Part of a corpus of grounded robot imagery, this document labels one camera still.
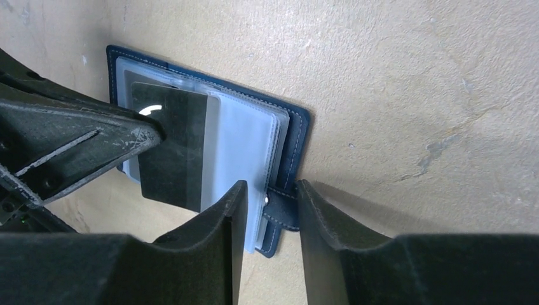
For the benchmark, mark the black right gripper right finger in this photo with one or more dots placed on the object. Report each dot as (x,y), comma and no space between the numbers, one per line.
(345,262)

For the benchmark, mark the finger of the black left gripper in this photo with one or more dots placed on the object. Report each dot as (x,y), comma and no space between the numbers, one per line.
(55,140)

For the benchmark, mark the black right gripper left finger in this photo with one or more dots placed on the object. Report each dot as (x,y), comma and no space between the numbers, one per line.
(45,261)

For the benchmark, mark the blue leather card holder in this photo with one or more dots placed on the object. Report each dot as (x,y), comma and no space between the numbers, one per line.
(249,136)

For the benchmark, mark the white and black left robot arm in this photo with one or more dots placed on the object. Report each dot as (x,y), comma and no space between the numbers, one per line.
(21,210)

